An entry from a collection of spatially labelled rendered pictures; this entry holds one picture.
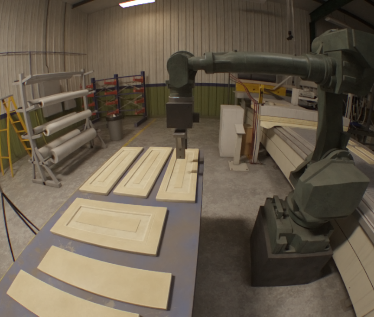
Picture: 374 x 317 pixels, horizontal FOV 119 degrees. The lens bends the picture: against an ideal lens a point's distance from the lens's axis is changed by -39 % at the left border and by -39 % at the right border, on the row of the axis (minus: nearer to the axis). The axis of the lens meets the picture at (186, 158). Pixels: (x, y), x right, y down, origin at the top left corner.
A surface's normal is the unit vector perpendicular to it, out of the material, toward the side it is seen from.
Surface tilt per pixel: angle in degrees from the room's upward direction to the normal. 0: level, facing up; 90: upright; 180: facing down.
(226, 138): 90
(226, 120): 90
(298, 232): 0
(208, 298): 0
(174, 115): 90
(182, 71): 90
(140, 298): 0
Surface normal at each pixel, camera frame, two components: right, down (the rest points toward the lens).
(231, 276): 0.00, -0.91
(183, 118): -0.08, 0.42
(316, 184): -0.27, -0.88
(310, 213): -0.39, 0.40
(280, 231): -0.15, -0.35
